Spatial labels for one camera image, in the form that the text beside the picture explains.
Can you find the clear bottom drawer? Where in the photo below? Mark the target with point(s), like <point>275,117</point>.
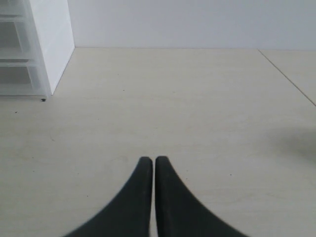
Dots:
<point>21,80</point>

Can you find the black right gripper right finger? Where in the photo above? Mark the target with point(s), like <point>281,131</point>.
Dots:
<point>179,213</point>

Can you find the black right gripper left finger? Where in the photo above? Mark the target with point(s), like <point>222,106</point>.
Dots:
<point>128,213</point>

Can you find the white plastic drawer cabinet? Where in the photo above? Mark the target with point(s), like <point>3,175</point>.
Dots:
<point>51,39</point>

